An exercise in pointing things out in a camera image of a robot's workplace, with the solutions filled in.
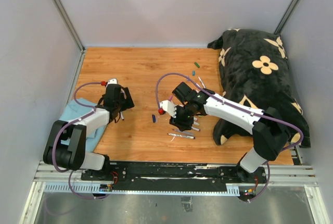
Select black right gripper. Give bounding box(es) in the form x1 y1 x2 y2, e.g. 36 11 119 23
169 103 195 131

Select navy cap marker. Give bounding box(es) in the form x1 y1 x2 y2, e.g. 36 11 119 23
167 133 195 140

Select dark green cap marker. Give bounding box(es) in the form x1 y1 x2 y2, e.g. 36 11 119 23
198 76 206 89

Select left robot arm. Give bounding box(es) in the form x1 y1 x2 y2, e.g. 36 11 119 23
43 79 134 180

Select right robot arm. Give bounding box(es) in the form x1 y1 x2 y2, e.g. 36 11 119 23
159 82 291 182

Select light blue cloth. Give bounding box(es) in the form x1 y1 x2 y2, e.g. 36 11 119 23
54 98 109 155

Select black floral pillow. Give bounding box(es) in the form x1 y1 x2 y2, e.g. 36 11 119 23
207 29 311 148

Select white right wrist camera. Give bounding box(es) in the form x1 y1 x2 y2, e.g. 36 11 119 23
158 100 177 118

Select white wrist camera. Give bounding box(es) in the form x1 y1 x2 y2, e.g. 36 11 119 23
158 100 177 118
100 78 118 87

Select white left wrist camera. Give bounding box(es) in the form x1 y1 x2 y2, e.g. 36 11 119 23
100 78 118 87

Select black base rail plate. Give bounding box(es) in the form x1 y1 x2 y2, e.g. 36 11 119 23
81 161 267 193

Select aluminium frame rails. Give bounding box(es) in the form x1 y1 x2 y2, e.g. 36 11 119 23
20 163 331 223

